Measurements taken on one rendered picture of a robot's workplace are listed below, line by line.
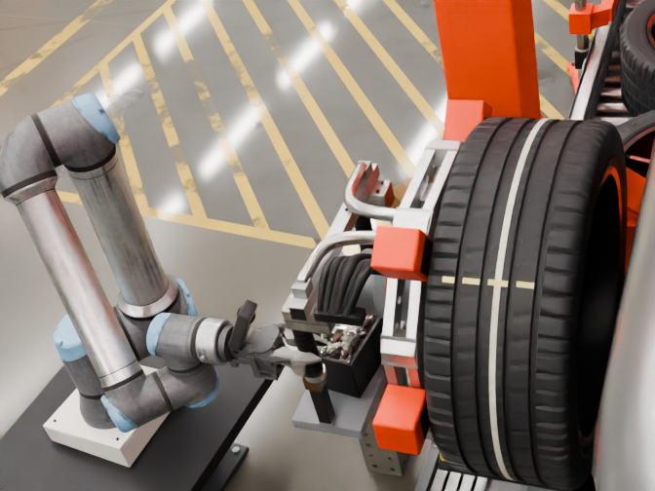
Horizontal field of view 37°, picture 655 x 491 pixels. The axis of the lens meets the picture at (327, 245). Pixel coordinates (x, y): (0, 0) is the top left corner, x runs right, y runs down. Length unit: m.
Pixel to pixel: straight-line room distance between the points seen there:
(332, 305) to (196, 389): 0.47
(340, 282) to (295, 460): 1.16
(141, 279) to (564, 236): 1.12
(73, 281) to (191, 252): 1.53
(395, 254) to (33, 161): 0.82
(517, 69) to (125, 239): 0.92
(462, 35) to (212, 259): 1.68
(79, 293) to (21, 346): 1.46
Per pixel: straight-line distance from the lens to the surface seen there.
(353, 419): 2.24
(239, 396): 2.57
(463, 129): 1.88
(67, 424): 2.62
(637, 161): 2.76
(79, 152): 2.07
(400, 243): 1.55
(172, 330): 1.99
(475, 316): 1.54
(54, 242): 2.05
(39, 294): 3.65
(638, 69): 3.13
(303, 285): 1.74
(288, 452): 2.81
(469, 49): 2.06
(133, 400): 2.06
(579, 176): 1.59
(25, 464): 2.68
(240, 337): 1.89
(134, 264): 2.29
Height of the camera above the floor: 2.16
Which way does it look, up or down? 40 degrees down
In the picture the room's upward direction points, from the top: 15 degrees counter-clockwise
